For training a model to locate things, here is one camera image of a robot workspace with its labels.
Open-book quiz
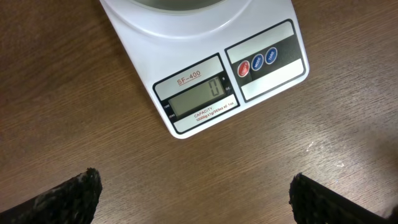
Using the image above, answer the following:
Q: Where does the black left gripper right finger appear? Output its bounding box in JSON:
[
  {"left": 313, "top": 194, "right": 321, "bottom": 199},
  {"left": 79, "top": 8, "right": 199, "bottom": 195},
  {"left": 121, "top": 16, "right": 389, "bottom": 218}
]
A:
[{"left": 289, "top": 173, "right": 389, "bottom": 224}]

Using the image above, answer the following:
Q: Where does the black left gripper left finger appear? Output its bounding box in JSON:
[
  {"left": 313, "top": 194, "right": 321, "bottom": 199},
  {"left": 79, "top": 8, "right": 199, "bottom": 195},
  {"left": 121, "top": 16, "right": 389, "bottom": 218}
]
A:
[{"left": 1, "top": 168, "right": 103, "bottom": 224}]

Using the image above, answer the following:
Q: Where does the white bowl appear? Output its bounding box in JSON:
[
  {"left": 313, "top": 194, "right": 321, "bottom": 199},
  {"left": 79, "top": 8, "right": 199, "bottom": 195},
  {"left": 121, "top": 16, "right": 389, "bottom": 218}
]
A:
[{"left": 130, "top": 0, "right": 225, "bottom": 13}]

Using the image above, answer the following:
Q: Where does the white digital kitchen scale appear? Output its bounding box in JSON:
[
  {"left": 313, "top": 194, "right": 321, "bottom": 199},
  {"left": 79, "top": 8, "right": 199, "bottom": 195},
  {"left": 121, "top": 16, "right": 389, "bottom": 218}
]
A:
[{"left": 101, "top": 0, "right": 309, "bottom": 139}]

